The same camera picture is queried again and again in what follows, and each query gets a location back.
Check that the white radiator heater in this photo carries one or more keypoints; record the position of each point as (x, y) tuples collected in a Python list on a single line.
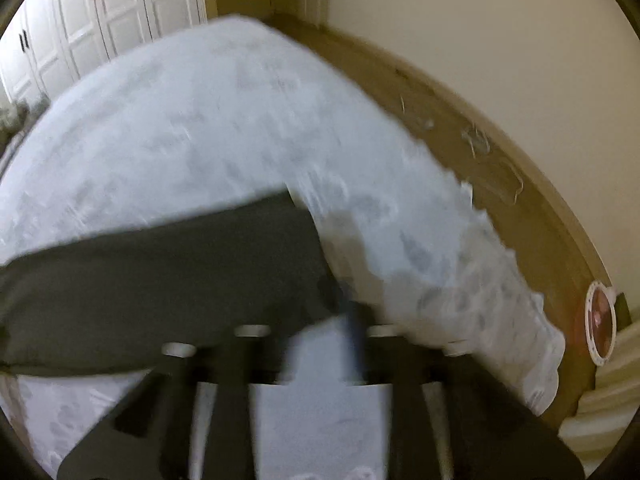
[(605, 413)]

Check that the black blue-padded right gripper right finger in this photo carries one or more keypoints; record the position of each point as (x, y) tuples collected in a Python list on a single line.
[(488, 432)]

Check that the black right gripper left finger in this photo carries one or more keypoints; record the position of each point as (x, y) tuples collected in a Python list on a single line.
[(147, 435)]

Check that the round white red fan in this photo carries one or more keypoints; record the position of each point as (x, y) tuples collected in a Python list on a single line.
[(600, 322)]

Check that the dark grey pants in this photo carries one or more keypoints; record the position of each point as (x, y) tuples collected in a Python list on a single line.
[(108, 304)]

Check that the bed with butterfly sheet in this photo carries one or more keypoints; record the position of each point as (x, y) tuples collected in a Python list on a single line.
[(221, 114)]

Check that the white wardrobe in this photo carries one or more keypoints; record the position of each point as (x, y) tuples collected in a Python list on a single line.
[(50, 44)]

